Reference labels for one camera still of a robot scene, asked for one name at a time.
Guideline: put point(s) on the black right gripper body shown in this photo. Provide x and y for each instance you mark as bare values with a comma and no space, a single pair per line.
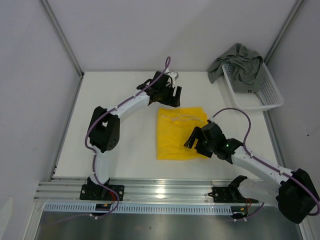
205,147

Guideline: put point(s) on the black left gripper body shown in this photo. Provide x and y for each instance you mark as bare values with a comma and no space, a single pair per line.
166,95

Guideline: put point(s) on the yellow shorts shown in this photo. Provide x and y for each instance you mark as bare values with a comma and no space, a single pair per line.
173,128

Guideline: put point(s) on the grey shorts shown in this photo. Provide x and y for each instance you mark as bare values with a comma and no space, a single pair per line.
247,75

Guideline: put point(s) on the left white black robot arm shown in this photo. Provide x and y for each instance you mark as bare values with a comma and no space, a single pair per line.
104,129

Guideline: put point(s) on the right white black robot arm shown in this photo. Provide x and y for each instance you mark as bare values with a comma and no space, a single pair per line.
292,192

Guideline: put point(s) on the white plastic basket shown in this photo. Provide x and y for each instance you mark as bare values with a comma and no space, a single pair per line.
268,96

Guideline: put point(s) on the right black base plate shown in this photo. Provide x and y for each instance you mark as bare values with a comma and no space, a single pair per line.
225,194

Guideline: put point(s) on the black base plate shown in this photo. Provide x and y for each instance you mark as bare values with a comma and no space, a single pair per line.
98,193
225,194

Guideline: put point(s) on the aluminium mounting rail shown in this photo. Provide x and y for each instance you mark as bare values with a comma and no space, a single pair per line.
136,190

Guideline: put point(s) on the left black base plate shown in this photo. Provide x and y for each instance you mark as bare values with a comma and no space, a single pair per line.
98,193

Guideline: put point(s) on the left aluminium frame post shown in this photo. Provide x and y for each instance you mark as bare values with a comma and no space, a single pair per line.
48,11

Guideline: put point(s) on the aluminium frame post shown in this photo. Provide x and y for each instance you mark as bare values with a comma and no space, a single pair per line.
48,11
284,30

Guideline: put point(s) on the right aluminium frame post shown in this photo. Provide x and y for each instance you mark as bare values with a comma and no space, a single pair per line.
284,30

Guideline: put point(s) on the white slotted cable duct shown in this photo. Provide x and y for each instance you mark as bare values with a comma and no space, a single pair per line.
127,208

